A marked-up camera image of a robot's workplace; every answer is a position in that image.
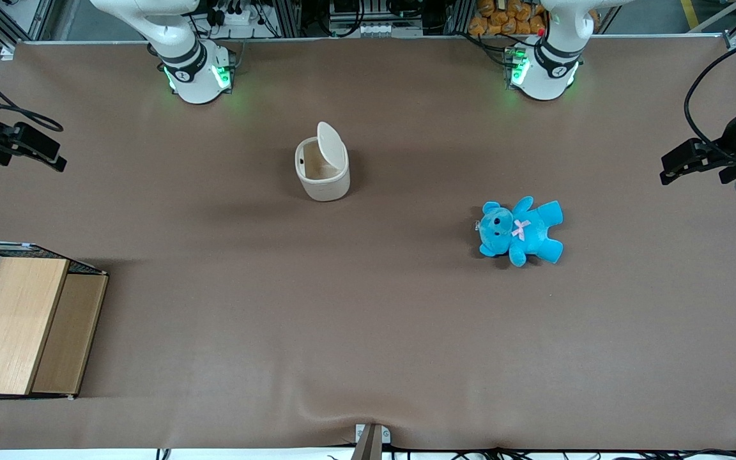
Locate white terminal block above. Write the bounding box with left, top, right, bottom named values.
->
left=355, top=22, right=424, bottom=38

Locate brown table mat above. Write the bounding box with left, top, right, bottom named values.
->
left=0, top=34, right=736, bottom=452

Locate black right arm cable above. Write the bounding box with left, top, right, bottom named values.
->
left=0, top=54, right=65, bottom=134

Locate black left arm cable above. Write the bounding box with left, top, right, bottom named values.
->
left=684, top=36, right=736, bottom=164

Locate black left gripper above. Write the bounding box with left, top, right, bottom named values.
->
left=659, top=102, right=736, bottom=187

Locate white power strip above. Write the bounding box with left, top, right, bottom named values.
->
left=211, top=0, right=264, bottom=27

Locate wooden box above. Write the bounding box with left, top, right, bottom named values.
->
left=0, top=241, right=111, bottom=402

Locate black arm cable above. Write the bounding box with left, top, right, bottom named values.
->
left=684, top=36, right=736, bottom=164
left=0, top=54, right=65, bottom=134

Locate orange plush toys pile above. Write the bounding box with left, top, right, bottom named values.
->
left=468, top=0, right=601, bottom=37

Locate blue teddy bear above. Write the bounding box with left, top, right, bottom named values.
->
left=475, top=195, right=565, bottom=268

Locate beige trash can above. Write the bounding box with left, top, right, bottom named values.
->
left=295, top=121, right=351, bottom=203

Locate metal table bracket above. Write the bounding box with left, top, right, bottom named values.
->
left=350, top=422, right=392, bottom=460

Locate beige trash can lid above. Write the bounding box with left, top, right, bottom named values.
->
left=316, top=121, right=348, bottom=176

